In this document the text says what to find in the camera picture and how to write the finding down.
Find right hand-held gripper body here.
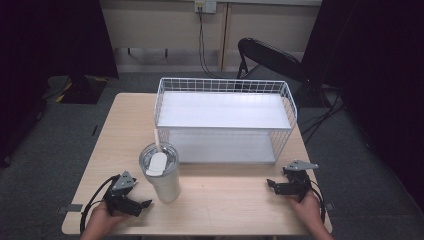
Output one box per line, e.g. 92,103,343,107
281,159,320,203

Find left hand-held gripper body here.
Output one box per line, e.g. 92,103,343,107
103,170,144,218

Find white wire shelf rack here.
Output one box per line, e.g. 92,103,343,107
153,77,299,165

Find person's left hand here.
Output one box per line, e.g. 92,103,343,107
85,200,130,235

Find person's right hand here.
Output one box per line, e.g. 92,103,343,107
285,190,325,232

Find stand base with yellow tape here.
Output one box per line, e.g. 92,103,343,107
42,74,110,105

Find black folding chair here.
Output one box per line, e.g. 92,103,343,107
235,37,310,92

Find black curtain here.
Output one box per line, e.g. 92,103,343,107
300,0,424,204

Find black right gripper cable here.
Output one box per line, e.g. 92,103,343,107
309,179,327,224

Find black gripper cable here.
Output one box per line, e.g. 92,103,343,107
309,179,327,224
79,174,122,235

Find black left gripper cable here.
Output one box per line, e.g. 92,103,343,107
79,174,122,235

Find black floor cables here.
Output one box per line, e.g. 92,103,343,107
299,87,345,145

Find black wall socket cable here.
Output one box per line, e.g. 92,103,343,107
197,9,231,80

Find white wall socket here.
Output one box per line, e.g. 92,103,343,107
194,0,218,15

